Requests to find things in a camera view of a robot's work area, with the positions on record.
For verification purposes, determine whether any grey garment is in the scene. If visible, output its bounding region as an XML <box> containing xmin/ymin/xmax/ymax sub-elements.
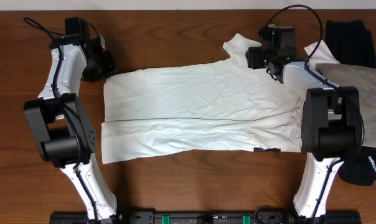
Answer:
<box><xmin>317</xmin><ymin>63</ymin><xmax>376</xmax><ymax>147</ymax></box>

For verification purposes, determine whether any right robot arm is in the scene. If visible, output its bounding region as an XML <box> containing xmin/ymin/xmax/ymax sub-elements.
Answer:
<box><xmin>245</xmin><ymin>47</ymin><xmax>365</xmax><ymax>223</ymax></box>

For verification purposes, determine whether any black garment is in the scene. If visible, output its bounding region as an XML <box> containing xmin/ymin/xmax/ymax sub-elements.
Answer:
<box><xmin>326</xmin><ymin>20</ymin><xmax>376</xmax><ymax>68</ymax></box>

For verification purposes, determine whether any white t-shirt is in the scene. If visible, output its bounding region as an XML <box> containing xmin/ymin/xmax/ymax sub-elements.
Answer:
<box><xmin>100</xmin><ymin>33</ymin><xmax>306</xmax><ymax>165</ymax></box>

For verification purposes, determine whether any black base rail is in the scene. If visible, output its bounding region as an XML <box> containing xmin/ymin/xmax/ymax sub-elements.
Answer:
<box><xmin>49</xmin><ymin>208</ymin><xmax>362</xmax><ymax>224</ymax></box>

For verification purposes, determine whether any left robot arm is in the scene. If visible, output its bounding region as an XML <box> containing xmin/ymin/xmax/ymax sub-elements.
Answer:
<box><xmin>24</xmin><ymin>36</ymin><xmax>120</xmax><ymax>223</ymax></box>

